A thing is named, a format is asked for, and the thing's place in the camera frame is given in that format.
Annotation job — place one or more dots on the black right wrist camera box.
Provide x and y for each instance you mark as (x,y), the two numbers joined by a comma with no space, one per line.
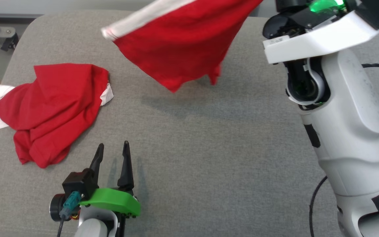
(373,10)

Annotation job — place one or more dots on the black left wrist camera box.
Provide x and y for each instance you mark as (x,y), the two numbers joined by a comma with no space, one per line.
(76,184)

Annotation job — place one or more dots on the red shorts with white trim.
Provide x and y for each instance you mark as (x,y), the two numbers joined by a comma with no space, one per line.
(183,39)

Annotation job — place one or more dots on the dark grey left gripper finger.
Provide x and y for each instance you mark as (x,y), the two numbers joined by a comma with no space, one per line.
(97,164)
(126,174)

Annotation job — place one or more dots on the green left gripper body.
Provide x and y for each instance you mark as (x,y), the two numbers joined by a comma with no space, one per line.
(117,200)

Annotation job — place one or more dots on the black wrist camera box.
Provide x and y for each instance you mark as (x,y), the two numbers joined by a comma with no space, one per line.
(373,10)
(76,184)

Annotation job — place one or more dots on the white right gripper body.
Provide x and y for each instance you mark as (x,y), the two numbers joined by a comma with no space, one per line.
(308,42)

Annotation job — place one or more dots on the red shirt with white sleeves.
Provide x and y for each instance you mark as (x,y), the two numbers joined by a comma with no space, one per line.
(54,108)

